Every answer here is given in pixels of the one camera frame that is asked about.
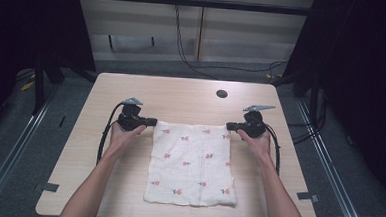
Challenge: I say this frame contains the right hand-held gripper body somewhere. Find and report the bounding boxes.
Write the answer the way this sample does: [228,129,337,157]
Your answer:
[240,103,276,141]

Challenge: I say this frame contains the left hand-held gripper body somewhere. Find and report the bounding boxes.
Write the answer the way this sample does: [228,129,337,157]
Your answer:
[116,97,149,133]

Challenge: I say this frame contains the white floral muslin cloth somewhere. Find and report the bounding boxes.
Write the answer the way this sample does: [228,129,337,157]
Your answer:
[142,119,242,209]

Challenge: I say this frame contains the person's right hand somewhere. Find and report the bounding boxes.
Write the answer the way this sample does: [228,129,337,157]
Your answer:
[234,128,276,168]

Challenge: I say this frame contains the person's left hand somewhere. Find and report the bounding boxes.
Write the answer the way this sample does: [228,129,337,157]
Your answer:
[106,121,147,159]

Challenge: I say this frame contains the grey tape mark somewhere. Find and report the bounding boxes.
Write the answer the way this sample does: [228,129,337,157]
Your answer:
[33,181,61,194]
[295,191,321,204]

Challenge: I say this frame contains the black metal stand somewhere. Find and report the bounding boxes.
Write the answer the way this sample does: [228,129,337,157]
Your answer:
[30,54,68,118]

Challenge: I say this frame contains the black curtain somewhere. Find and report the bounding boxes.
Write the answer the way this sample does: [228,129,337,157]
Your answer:
[0,0,101,84]
[276,0,386,187]

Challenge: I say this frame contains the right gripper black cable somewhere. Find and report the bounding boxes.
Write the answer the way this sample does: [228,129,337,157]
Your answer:
[262,122,283,176]

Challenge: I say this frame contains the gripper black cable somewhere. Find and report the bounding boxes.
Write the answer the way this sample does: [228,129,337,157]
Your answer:
[96,101,125,168]
[262,122,283,176]

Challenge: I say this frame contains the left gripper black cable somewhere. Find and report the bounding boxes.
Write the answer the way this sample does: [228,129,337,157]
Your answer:
[96,101,125,168]

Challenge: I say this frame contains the black floor cables bundle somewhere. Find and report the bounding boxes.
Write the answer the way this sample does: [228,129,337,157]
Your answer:
[285,88,328,147]

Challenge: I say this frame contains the black hanging power cable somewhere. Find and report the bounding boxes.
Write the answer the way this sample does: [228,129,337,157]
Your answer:
[170,3,291,85]

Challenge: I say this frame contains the aluminium floor rail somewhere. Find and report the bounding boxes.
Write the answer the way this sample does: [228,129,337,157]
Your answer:
[287,96,378,217]
[0,79,61,217]

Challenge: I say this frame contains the black horizontal frame bar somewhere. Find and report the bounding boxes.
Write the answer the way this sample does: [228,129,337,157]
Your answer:
[75,0,314,17]

